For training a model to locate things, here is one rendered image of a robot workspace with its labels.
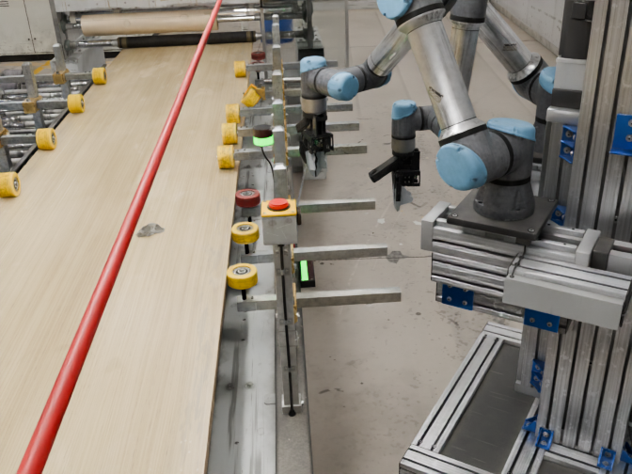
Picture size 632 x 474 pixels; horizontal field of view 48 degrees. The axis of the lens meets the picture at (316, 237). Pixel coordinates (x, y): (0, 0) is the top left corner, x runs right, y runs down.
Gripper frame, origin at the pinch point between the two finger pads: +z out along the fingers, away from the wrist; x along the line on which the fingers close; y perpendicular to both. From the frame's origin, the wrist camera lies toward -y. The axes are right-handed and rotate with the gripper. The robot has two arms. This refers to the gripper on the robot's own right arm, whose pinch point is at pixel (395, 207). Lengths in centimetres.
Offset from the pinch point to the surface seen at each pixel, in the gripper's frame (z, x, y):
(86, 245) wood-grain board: -7, -30, -92
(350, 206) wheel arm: -2.0, -1.4, -15.1
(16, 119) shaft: 2, 129, -164
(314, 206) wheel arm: -2.7, -1.5, -26.7
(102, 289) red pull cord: -82, -181, -44
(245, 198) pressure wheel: -7.8, -3.9, -48.4
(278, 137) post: -28.1, -5.7, -36.8
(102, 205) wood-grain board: -8, -2, -94
